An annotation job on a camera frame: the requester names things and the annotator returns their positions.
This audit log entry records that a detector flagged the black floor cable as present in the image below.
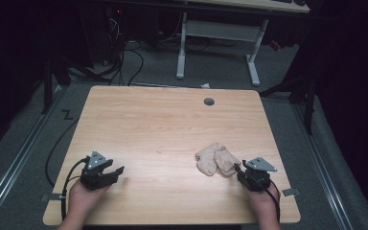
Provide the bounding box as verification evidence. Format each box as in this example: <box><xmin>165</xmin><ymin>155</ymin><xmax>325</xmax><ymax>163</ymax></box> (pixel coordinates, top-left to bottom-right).
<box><xmin>44</xmin><ymin>116</ymin><xmax>81</xmax><ymax>188</ymax></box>

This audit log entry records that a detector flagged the grey metal table bracket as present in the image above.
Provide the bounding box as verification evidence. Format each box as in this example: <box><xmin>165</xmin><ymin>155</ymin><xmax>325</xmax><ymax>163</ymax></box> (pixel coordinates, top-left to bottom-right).
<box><xmin>39</xmin><ymin>193</ymin><xmax>67</xmax><ymax>203</ymax></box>
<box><xmin>281</xmin><ymin>187</ymin><xmax>301</xmax><ymax>197</ymax></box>

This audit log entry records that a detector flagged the beige sock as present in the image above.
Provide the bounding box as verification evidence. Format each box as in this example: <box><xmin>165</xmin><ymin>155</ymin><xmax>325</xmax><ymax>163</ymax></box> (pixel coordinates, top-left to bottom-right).
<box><xmin>213</xmin><ymin>146</ymin><xmax>242</xmax><ymax>177</ymax></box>
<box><xmin>195</xmin><ymin>142</ymin><xmax>225</xmax><ymax>177</ymax></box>

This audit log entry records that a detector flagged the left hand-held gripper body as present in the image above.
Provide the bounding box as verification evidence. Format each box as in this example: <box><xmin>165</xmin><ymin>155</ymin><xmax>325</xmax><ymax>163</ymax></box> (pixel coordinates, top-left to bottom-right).
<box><xmin>79</xmin><ymin>150</ymin><xmax>113</xmax><ymax>192</ymax></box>

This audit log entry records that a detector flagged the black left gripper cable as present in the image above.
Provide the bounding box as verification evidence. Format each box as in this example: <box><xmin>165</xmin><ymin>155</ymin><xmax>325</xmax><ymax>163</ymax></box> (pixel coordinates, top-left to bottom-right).
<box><xmin>60</xmin><ymin>155</ymin><xmax>91</xmax><ymax>222</ymax></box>

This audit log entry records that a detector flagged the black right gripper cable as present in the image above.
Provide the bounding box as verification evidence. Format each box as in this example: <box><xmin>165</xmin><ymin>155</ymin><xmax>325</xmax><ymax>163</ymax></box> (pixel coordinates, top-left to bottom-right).
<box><xmin>250</xmin><ymin>174</ymin><xmax>282</xmax><ymax>224</ymax></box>

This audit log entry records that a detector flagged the white-framed desk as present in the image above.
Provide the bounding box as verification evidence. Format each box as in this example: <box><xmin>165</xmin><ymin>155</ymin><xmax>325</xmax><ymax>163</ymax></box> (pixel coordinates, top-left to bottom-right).
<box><xmin>174</xmin><ymin>0</ymin><xmax>311</xmax><ymax>88</ymax></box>

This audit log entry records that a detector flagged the black metal stand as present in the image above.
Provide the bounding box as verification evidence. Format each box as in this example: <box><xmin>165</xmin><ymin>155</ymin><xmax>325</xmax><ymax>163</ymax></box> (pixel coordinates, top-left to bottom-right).
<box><xmin>40</xmin><ymin>47</ymin><xmax>94</xmax><ymax>116</ymax></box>
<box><xmin>258</xmin><ymin>37</ymin><xmax>320</xmax><ymax>136</ymax></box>

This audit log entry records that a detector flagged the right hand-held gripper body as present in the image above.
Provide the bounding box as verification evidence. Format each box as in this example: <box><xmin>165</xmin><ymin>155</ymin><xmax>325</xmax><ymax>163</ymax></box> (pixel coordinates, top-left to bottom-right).
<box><xmin>237</xmin><ymin>156</ymin><xmax>278</xmax><ymax>193</ymax></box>

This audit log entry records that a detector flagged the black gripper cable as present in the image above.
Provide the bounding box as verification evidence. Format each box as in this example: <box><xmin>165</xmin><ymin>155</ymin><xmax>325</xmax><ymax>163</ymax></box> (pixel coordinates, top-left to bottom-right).
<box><xmin>60</xmin><ymin>155</ymin><xmax>91</xmax><ymax>222</ymax></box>
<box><xmin>250</xmin><ymin>174</ymin><xmax>282</xmax><ymax>224</ymax></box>

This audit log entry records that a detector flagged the metal floor rail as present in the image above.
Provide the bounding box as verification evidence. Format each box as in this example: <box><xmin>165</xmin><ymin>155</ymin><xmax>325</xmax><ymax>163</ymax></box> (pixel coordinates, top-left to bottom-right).
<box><xmin>0</xmin><ymin>83</ymin><xmax>67</xmax><ymax>230</ymax></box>
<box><xmin>290</xmin><ymin>103</ymin><xmax>355</xmax><ymax>230</ymax></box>

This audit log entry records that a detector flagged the bundle of black cables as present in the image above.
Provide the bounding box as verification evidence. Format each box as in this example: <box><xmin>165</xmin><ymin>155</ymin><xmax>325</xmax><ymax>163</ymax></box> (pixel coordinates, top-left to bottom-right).
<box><xmin>93</xmin><ymin>15</ymin><xmax>146</xmax><ymax>87</ymax></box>

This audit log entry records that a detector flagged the person's left hand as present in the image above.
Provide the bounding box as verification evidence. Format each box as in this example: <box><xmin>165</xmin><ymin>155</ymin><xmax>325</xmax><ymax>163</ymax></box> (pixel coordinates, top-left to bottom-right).
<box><xmin>67</xmin><ymin>181</ymin><xmax>110</xmax><ymax>219</ymax></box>

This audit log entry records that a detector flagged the person's right hand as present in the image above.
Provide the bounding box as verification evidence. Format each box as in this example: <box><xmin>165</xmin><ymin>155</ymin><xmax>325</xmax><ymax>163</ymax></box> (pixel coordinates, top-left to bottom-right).
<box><xmin>243</xmin><ymin>185</ymin><xmax>280</xmax><ymax>219</ymax></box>

